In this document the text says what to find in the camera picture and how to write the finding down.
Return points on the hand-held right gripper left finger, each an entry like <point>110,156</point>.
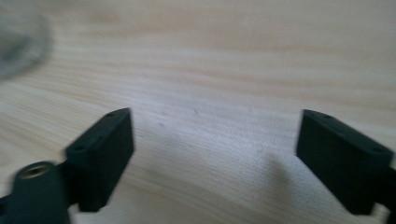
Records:
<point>101,158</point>

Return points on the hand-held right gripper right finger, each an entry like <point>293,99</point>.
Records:
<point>342,165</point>

